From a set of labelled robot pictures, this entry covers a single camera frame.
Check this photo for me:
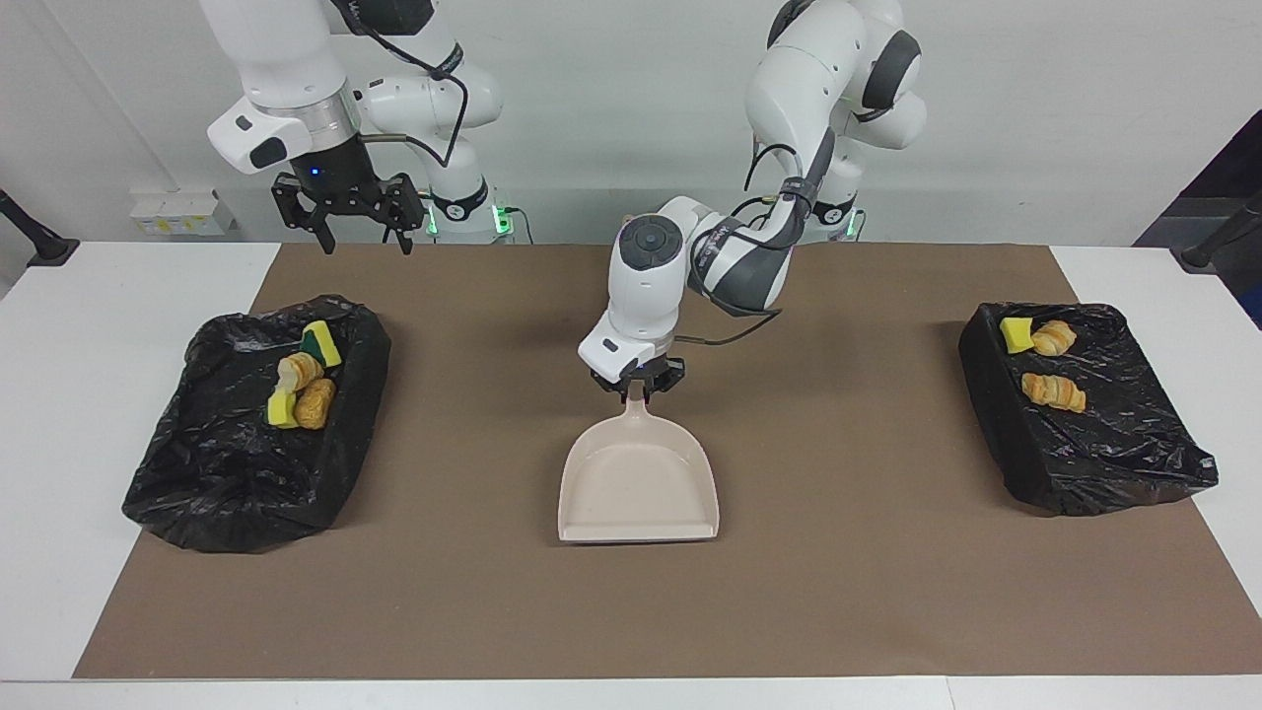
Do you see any boxy bin with black bag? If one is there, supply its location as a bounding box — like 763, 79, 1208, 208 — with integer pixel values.
958, 302, 1220, 517

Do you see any open bin with black bag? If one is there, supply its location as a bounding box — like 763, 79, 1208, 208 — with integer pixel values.
122, 294, 392, 554

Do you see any striped croissant piece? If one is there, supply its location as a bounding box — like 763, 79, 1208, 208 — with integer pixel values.
1021, 372, 1087, 413
277, 352, 325, 393

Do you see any brown table mat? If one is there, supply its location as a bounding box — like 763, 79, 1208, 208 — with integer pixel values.
72, 244, 1262, 679

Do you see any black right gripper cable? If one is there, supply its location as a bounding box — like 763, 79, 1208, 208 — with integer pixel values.
335, 0, 467, 169

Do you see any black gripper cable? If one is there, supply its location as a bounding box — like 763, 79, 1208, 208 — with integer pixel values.
335, 0, 467, 169
674, 143, 802, 348

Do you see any brown bread roll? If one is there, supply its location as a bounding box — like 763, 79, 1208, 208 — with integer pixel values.
294, 379, 337, 431

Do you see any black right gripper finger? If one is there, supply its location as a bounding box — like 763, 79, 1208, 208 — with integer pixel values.
271, 173, 336, 256
380, 172, 426, 256

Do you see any black camera stand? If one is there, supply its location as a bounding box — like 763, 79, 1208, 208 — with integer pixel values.
0, 187, 80, 267
1173, 192, 1262, 272

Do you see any white wall socket box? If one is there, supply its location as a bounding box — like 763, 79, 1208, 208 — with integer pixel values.
131, 190, 236, 236

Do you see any beige plastic dustpan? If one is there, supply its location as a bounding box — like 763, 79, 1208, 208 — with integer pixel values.
557, 387, 720, 544

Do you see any dark partition panel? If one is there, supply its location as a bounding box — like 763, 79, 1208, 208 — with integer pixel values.
1134, 108, 1262, 328

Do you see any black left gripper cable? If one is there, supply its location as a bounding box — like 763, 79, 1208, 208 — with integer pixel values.
674, 143, 802, 348

